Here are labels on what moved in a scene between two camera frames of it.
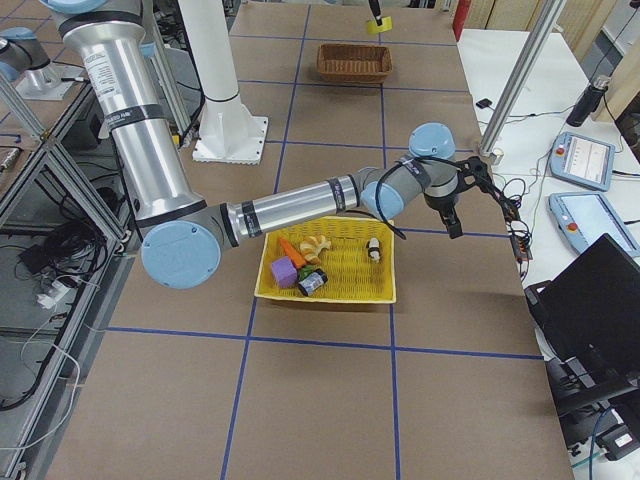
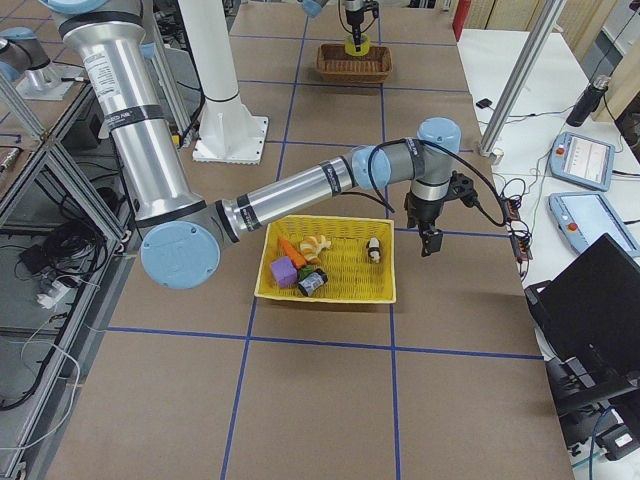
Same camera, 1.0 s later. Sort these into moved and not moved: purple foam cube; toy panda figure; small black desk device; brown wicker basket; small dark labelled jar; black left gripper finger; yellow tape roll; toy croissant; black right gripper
Moved: yellow tape roll; black right gripper; black left gripper finger
Not moved: small black desk device; toy croissant; small dark labelled jar; brown wicker basket; toy panda figure; purple foam cube
